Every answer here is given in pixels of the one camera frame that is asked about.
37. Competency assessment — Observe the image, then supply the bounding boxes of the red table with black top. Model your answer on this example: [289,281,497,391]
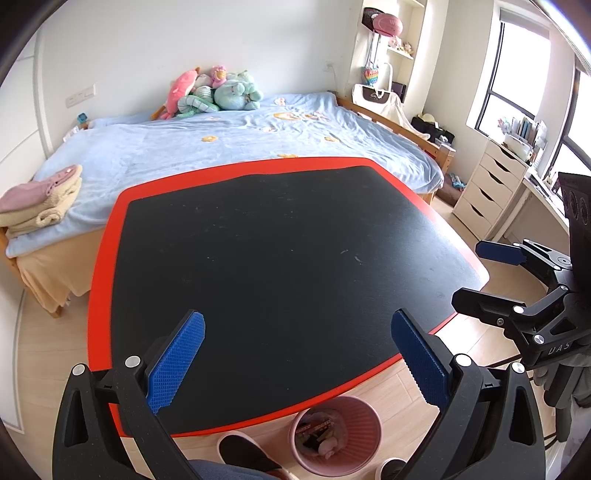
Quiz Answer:
[87,157,491,438]

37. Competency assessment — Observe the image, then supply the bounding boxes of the white wall shelf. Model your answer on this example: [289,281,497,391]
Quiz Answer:
[352,0,428,116]

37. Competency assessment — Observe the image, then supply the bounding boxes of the folded pink blanket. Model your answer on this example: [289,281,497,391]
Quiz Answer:
[0,167,78,214]

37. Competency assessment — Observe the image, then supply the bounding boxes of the white wall outlet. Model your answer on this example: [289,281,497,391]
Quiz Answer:
[64,84,96,108]

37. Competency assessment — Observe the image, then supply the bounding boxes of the red printed box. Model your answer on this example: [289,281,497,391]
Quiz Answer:
[297,418,334,438]

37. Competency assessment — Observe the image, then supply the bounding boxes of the white desk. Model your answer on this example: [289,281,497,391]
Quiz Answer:
[501,173,573,243]

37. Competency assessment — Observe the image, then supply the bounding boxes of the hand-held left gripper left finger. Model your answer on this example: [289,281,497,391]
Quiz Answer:
[52,309,206,480]

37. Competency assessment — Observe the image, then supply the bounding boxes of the white tote bag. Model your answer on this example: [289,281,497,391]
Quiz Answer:
[352,83,403,121]

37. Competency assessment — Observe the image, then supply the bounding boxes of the bed with blue sheet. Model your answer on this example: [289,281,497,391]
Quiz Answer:
[4,91,445,317]

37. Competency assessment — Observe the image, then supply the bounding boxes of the small pink yellow plush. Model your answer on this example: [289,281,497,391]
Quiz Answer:
[199,65,229,89]

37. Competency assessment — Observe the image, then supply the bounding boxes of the green striped plush toy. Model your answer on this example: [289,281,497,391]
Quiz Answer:
[178,87,221,118]

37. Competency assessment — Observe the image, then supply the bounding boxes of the person's left slipper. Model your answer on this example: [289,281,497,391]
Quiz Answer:
[216,430,279,472]

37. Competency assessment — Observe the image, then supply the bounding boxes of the person's slipper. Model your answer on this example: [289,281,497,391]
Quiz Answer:
[216,430,279,472]
[373,457,408,480]

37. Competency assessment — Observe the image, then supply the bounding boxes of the pink ribbed waste bin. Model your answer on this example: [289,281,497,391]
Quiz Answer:
[288,396,383,478]

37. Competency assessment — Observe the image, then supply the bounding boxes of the window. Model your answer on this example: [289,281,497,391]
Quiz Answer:
[465,9,591,185]

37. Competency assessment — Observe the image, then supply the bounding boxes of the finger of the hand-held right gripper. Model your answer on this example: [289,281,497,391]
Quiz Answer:
[475,238,574,282]
[451,285,578,338]

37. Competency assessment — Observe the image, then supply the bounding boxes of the folded towels on bed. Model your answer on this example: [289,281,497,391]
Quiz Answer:
[2,165,84,240]

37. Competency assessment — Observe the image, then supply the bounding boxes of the pink plush toy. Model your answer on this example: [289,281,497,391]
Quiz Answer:
[159,68,200,121]

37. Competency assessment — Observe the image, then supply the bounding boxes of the person's right hand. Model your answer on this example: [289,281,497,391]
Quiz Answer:
[534,354,591,410]

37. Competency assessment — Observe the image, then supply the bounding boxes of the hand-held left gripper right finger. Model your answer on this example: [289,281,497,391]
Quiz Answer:
[390,308,546,480]

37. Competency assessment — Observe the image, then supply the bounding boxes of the black bag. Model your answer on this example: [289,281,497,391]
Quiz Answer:
[410,115,456,144]

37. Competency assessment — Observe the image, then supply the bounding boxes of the white drawer unit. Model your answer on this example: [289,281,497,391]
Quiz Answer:
[451,137,530,241]

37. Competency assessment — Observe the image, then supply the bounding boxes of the person's left leg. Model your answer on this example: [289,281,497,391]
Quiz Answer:
[186,458,288,480]

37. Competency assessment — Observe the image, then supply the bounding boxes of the teal plush toy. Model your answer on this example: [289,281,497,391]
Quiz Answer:
[213,70,265,112]

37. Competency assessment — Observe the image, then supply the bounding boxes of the person's right slipper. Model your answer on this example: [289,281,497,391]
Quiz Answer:
[373,457,408,480]

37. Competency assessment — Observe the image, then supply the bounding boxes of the books and storage box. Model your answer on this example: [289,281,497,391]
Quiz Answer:
[497,114,549,163]

